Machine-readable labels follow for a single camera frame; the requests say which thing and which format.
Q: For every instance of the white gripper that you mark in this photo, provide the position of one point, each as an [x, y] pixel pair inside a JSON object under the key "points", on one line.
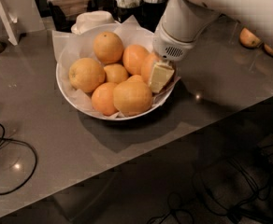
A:
{"points": [[168, 47]]}

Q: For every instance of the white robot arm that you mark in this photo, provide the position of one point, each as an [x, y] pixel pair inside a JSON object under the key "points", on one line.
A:
{"points": [[184, 20]]}

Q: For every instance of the white bowl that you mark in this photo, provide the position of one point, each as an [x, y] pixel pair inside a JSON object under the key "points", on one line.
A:
{"points": [[80, 104]]}

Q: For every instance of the small hidden orange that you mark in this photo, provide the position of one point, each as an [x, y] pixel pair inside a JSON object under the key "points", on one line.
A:
{"points": [[135, 78]]}

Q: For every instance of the front large orange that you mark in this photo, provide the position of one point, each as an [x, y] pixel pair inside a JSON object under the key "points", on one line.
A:
{"points": [[132, 98]]}

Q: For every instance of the small centre orange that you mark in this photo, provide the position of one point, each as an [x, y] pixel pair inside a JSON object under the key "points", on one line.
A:
{"points": [[116, 73]]}

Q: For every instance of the black cup holder middle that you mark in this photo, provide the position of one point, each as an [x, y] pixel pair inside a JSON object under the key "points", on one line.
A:
{"points": [[151, 14]]}

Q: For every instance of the black cup holder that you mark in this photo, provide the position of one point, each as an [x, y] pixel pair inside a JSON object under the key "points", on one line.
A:
{"points": [[151, 14], [125, 13]]}

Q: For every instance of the black cup holder left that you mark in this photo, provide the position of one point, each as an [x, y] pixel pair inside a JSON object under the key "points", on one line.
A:
{"points": [[125, 13]]}

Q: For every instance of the white paper liner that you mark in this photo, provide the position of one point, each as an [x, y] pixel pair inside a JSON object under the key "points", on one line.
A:
{"points": [[66, 44]]}

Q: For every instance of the white sign stand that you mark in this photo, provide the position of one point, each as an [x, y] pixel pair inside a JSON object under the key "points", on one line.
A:
{"points": [[10, 24]]}

